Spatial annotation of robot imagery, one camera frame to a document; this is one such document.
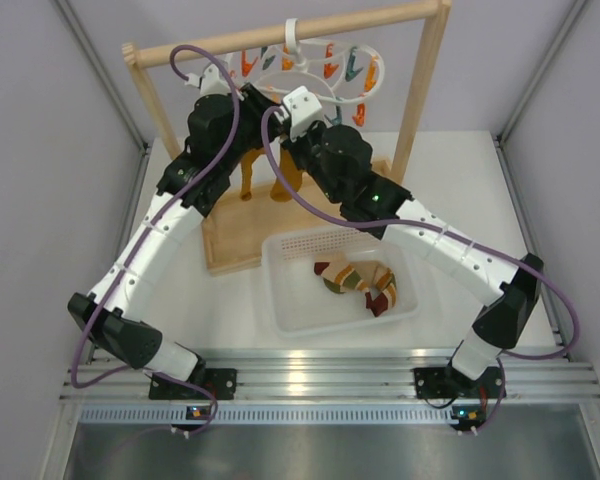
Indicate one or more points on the white plastic basket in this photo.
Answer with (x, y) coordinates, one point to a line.
(301, 305)

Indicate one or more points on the aluminium frame rail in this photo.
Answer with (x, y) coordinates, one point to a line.
(304, 387)

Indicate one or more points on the white clip hanger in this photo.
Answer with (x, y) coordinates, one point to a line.
(343, 76)

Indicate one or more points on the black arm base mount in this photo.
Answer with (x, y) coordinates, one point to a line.
(220, 382)

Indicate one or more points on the striped socks pile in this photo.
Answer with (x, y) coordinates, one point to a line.
(371, 278)

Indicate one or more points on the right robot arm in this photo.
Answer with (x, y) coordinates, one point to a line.
(430, 240)

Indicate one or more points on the wooden drying rack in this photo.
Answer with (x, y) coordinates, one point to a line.
(234, 231)

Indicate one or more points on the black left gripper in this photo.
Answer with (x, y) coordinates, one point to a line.
(254, 104)

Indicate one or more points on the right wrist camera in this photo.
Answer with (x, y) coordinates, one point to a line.
(298, 110)

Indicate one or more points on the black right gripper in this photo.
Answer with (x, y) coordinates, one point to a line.
(295, 144)

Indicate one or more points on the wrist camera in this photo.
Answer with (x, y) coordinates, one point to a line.
(210, 82)
(298, 110)

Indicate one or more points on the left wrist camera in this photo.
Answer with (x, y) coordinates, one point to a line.
(210, 82)

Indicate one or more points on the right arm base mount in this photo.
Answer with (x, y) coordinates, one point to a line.
(445, 384)

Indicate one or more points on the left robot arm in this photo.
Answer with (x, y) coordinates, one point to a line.
(165, 225)

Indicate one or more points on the mustard yellow sock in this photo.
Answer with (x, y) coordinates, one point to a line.
(291, 174)
(246, 165)

